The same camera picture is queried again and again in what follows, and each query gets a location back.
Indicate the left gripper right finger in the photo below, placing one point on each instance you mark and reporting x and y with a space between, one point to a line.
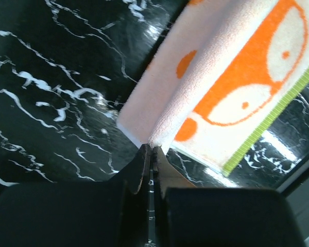
186 215

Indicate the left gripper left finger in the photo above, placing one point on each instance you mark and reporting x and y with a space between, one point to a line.
108 213

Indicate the orange patterned cloth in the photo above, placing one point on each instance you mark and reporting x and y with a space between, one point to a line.
222 75

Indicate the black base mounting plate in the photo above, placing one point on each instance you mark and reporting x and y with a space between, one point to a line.
296 191

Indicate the black marble pattern mat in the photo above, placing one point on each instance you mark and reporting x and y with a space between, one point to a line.
66 69

